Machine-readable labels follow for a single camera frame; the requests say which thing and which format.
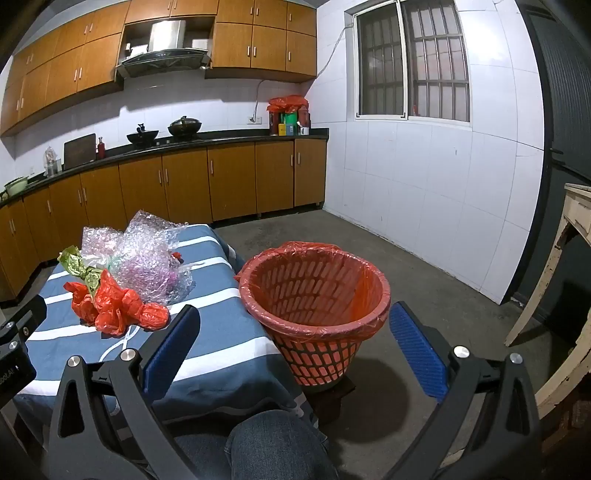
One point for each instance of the wooden base cabinet row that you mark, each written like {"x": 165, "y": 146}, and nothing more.
{"x": 231, "y": 180}

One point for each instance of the green paper wrapper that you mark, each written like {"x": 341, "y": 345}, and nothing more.
{"x": 78, "y": 264}

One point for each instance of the black wok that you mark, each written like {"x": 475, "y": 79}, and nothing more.
{"x": 184, "y": 127}
{"x": 142, "y": 137}

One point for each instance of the dark wooden stool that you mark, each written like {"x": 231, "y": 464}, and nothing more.
{"x": 333, "y": 402}

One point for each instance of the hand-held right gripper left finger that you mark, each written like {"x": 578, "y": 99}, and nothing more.
{"x": 167, "y": 351}

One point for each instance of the black wok right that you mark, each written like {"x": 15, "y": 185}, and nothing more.
{"x": 184, "y": 127}

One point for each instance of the worn white wooden table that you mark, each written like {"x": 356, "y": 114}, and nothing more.
{"x": 570, "y": 258}

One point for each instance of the crumpled bubble wrap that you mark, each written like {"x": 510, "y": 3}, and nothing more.
{"x": 147, "y": 258}

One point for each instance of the green box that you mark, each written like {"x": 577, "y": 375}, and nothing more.
{"x": 290, "y": 125}

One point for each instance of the red bottle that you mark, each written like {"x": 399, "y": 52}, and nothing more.
{"x": 100, "y": 150}

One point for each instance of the glass jar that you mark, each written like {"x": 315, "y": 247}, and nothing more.
{"x": 51, "y": 164}

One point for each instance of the steel range hood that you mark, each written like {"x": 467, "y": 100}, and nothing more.
{"x": 166, "y": 54}

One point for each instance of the blue white striped tablecloth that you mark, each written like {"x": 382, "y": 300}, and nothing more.
{"x": 221, "y": 369}

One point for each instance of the red plastic bag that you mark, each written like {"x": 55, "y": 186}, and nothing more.
{"x": 113, "y": 307}

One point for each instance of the person's jeans leg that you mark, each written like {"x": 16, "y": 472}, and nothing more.
{"x": 277, "y": 447}

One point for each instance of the dark door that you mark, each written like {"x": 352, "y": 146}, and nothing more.
{"x": 565, "y": 115}

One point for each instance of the wooden wall cabinet row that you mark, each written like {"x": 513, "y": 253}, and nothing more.
{"x": 231, "y": 46}

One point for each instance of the barred window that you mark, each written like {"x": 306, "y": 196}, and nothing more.
{"x": 411, "y": 60}

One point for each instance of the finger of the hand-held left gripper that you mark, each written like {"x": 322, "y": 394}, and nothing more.
{"x": 28, "y": 314}

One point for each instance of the red plastic mesh basket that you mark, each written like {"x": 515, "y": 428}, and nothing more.
{"x": 318, "y": 364}

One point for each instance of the white wall outlet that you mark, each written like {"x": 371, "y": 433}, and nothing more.
{"x": 254, "y": 120}

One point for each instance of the dark wooden cutting board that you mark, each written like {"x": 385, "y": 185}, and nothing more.
{"x": 79, "y": 152}

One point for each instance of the black kitchen countertop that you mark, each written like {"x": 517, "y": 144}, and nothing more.
{"x": 221, "y": 136}

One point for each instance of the green enamel basin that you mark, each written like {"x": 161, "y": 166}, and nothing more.
{"x": 16, "y": 187}

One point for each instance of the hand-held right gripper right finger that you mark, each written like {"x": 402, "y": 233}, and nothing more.
{"x": 415, "y": 355}

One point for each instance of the red bag over condiments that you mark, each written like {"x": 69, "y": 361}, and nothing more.
{"x": 287, "y": 102}

